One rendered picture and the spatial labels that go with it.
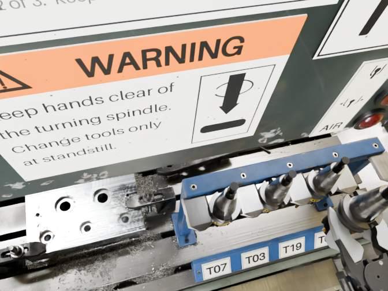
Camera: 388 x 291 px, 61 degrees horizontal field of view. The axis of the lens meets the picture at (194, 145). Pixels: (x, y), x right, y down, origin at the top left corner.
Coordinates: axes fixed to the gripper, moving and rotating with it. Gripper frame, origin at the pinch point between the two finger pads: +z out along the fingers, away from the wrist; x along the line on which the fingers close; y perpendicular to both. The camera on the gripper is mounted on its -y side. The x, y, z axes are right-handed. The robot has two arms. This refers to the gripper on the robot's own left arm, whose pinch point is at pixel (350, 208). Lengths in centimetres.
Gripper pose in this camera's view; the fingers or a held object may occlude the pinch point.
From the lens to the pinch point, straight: 62.3
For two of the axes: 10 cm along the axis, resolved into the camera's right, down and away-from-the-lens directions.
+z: -2.6, -8.6, 4.3
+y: -1.0, 4.7, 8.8
